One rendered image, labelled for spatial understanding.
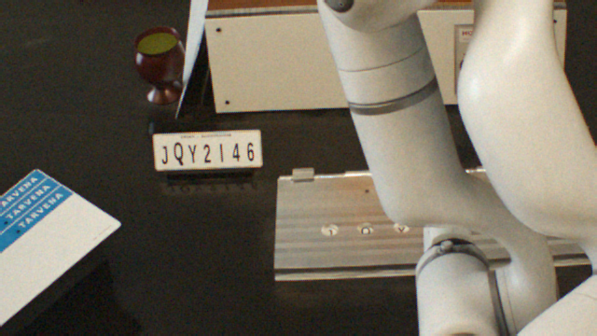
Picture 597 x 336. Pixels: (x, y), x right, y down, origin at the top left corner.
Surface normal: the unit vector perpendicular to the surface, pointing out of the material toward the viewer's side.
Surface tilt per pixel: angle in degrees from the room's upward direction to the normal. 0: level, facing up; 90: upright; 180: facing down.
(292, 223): 0
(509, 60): 35
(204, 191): 0
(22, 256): 0
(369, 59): 73
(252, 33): 90
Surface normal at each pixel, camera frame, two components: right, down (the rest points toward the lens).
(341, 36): -0.65, 0.48
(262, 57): -0.02, 0.67
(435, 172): 0.36, 0.26
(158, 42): -0.07, -0.74
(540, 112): 0.14, 0.05
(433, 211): -0.03, 0.38
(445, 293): -0.40, -0.81
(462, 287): -0.14, -0.86
